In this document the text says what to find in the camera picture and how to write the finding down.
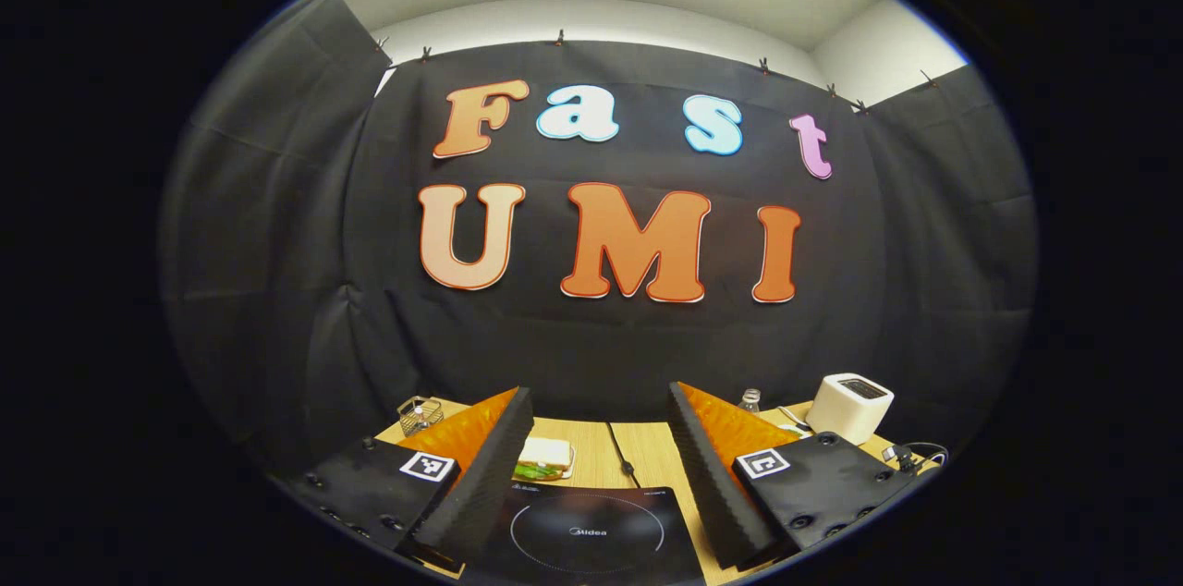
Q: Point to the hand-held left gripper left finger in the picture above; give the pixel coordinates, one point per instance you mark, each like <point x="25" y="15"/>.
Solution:
<point x="490" y="475"/>

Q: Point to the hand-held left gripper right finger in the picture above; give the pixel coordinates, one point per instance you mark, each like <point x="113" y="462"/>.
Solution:
<point x="707" y="475"/>

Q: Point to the black induction cooktop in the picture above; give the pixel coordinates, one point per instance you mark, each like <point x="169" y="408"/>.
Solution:
<point x="591" y="532"/>

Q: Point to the sandwich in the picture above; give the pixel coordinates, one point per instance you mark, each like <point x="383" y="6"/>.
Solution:
<point x="545" y="452"/>

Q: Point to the small white plate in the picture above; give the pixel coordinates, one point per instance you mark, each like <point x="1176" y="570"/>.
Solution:
<point x="566" y="473"/>

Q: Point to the clear plastic water bottle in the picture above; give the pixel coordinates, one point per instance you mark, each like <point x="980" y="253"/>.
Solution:
<point x="750" y="401"/>

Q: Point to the white toaster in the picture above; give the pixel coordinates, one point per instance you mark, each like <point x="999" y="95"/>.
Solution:
<point x="846" y="415"/>

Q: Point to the black backdrop cloth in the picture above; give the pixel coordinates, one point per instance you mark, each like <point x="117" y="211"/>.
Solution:
<point x="305" y="198"/>

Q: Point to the row of small cloth clips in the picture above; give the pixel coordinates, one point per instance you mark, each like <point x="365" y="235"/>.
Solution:
<point x="559" y="38"/>

